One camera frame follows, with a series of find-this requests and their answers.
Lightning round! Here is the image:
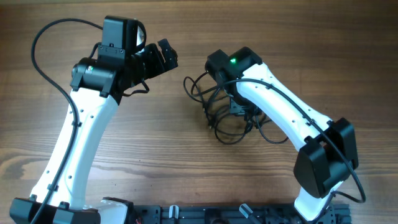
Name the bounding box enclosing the black USB cable bundle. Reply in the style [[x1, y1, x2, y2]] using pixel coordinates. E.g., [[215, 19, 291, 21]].
[[182, 71, 290, 146]]

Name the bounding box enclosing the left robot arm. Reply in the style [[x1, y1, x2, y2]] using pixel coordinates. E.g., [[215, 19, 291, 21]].
[[9, 16, 178, 223]]

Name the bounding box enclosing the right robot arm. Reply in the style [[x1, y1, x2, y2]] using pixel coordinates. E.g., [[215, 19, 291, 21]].
[[205, 47, 359, 222]]

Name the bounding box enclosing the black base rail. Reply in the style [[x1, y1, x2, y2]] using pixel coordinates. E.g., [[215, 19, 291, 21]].
[[127, 203, 352, 224]]

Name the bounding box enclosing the left camera black cable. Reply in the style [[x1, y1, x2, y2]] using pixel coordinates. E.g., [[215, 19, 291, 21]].
[[29, 17, 104, 224]]

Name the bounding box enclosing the camera black cable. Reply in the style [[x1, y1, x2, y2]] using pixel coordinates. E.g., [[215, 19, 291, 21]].
[[214, 77, 367, 224], [29, 17, 104, 224]]

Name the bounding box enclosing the right camera black cable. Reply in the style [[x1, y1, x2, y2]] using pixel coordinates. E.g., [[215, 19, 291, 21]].
[[214, 77, 367, 224]]

